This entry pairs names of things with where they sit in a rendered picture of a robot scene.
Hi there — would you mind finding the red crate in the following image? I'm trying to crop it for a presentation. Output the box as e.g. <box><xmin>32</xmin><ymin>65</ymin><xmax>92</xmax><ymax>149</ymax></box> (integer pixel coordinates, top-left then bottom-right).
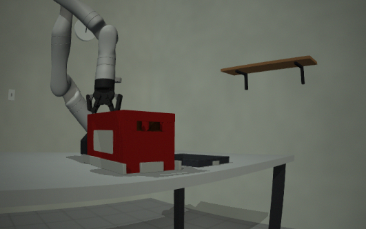
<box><xmin>88</xmin><ymin>110</ymin><xmax>175</xmax><ymax>174</ymax></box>

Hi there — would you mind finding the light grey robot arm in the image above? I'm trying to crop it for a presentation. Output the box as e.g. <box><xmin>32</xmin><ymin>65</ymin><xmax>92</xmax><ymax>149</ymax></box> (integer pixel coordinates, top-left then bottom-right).
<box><xmin>50</xmin><ymin>0</ymin><xmax>121</xmax><ymax>132</ymax></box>

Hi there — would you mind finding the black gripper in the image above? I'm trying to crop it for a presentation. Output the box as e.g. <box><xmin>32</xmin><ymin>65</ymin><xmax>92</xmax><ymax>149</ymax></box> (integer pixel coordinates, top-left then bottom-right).
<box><xmin>86</xmin><ymin>79</ymin><xmax>123</xmax><ymax>114</ymax></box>

